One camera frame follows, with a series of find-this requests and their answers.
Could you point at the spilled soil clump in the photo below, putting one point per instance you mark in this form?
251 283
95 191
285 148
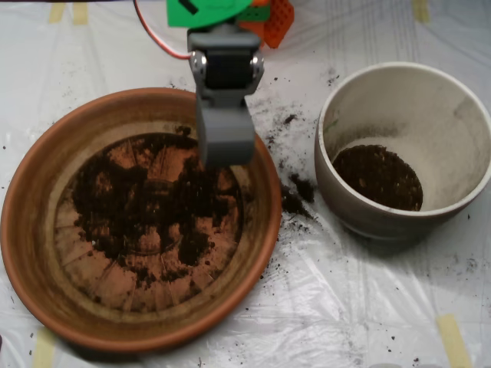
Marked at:
303 188

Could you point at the beige masking tape strip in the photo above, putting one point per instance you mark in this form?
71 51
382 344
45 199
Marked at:
57 12
44 349
454 341
80 13
421 10

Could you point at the terracotta saucer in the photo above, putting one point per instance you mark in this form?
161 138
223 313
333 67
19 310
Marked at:
38 191

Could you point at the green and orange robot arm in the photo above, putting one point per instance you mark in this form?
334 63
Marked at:
203 11

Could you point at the dark soil heap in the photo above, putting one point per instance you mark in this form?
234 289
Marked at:
115 214

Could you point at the white ceramic pot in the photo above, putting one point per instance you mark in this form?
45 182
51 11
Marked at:
441 115

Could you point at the clear plastic cover sheet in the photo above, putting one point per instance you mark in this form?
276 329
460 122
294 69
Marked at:
345 306

